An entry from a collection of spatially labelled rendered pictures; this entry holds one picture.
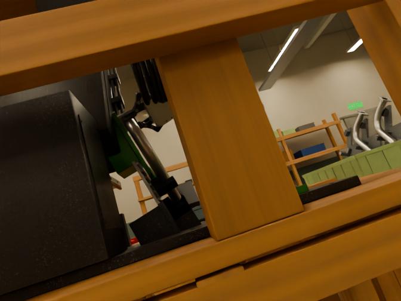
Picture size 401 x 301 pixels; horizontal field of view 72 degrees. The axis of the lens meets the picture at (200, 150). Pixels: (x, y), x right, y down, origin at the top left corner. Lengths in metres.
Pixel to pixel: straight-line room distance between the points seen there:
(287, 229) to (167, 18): 0.36
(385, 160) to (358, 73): 7.71
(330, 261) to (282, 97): 7.25
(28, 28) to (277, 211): 0.45
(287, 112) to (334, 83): 1.65
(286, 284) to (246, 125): 0.24
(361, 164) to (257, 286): 1.01
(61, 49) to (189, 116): 0.21
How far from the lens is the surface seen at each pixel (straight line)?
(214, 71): 0.48
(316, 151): 6.85
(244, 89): 0.47
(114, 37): 0.46
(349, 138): 1.95
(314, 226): 0.45
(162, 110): 0.79
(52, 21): 0.50
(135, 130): 0.73
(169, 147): 6.58
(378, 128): 1.64
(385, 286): 1.38
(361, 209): 0.49
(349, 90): 8.66
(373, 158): 1.40
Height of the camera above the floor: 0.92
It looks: 12 degrees up
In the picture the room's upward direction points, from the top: 18 degrees counter-clockwise
